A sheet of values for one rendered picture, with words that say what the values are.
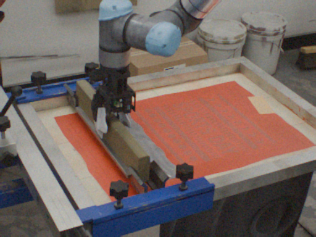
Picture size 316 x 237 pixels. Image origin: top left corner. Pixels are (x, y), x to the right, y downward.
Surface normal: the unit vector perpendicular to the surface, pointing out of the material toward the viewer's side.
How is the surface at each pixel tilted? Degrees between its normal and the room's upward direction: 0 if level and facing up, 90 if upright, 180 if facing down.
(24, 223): 0
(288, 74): 0
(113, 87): 90
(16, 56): 90
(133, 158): 90
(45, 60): 90
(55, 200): 0
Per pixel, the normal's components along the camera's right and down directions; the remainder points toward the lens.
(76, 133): 0.05, -0.86
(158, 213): 0.46, 0.48
